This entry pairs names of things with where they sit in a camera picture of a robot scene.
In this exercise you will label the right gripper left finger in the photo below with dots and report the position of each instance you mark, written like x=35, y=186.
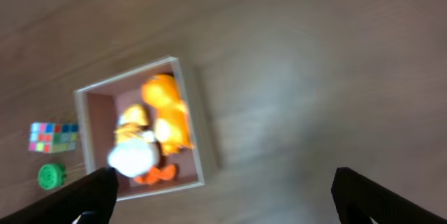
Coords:
x=90, y=199

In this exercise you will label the white duck plush toy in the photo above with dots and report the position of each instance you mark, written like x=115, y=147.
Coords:
x=136, y=153

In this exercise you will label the orange dinosaur figure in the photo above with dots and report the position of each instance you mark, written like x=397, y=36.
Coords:
x=171, y=127

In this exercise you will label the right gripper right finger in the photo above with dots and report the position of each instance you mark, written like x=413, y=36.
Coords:
x=360, y=200

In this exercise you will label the green plastic spinning top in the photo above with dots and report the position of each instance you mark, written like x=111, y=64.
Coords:
x=51, y=176

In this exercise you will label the white cardboard box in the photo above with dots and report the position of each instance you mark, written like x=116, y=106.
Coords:
x=99, y=105

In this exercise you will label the multicoloured puzzle cube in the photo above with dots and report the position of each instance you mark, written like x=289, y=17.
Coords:
x=52, y=138

